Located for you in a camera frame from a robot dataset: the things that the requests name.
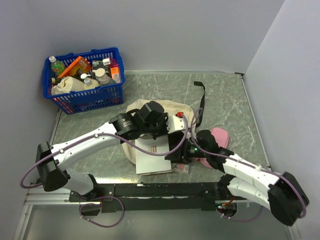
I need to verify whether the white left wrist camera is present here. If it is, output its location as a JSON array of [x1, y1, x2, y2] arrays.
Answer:
[[166, 115, 186, 134]]

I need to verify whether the floral cover book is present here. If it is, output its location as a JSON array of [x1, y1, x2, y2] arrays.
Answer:
[[171, 163, 190, 174]]

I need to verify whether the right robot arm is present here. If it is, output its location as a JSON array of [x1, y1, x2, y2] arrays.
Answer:
[[166, 128, 310, 226]]

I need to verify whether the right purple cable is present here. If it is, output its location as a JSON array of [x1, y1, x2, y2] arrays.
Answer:
[[189, 107, 308, 223]]

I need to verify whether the white book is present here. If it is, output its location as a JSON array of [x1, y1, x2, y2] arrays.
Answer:
[[135, 135, 172, 176]]

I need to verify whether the orange snack box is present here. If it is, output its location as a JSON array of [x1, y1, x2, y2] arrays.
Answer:
[[58, 56, 92, 78]]

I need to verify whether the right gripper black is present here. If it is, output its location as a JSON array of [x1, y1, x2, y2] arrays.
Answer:
[[165, 136, 209, 165]]

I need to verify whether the green soda bottle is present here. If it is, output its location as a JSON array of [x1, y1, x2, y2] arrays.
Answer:
[[49, 56, 66, 76]]

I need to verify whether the cream canvas backpack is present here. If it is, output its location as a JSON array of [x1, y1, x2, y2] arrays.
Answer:
[[122, 81, 206, 165]]

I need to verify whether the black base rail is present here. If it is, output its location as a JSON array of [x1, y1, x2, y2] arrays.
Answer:
[[69, 182, 234, 213]]

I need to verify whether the pink orange carton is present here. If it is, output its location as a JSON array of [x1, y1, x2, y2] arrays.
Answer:
[[109, 58, 121, 84]]

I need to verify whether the cream lotion bottle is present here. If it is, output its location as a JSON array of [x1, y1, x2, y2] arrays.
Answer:
[[80, 73, 100, 90]]

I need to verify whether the pink pencil case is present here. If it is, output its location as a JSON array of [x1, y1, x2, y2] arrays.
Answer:
[[192, 127, 230, 169]]

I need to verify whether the grey pump bottle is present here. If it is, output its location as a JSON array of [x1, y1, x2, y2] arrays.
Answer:
[[93, 68, 116, 87]]

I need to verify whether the beige cloth pouch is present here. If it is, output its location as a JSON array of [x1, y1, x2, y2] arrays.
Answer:
[[51, 76, 85, 95]]

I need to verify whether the blue plastic basket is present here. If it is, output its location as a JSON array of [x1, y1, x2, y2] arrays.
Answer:
[[42, 47, 126, 115]]

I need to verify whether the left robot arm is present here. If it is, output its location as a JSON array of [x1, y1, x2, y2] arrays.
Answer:
[[35, 101, 169, 201]]

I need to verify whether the black product box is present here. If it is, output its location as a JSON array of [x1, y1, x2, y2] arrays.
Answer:
[[91, 60, 111, 77]]

